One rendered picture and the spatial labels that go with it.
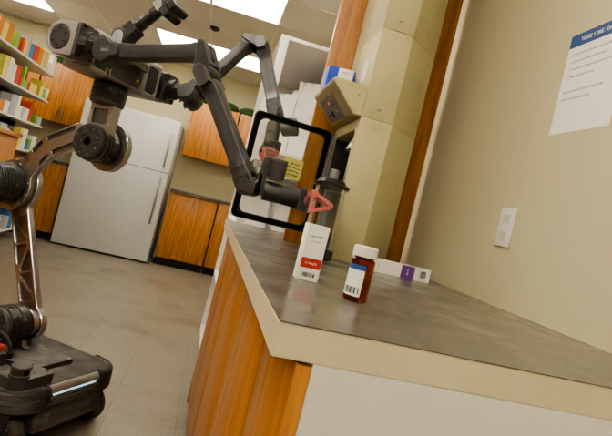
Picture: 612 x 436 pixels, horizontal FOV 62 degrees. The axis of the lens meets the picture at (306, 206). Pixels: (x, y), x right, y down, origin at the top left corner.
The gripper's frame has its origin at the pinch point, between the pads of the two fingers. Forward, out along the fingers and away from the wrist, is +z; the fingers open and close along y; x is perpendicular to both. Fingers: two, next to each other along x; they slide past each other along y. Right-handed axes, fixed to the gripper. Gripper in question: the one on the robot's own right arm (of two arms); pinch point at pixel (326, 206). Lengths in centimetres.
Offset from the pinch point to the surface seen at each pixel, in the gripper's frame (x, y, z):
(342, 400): 24, -93, -14
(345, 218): 2.1, 10.6, 9.6
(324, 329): 17, -93, -18
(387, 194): -9.6, 16.6, 23.6
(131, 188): 21, 499, -127
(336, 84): -39.1, 10.8, -3.9
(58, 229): 89, 499, -196
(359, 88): -39.7, 10.3, 3.7
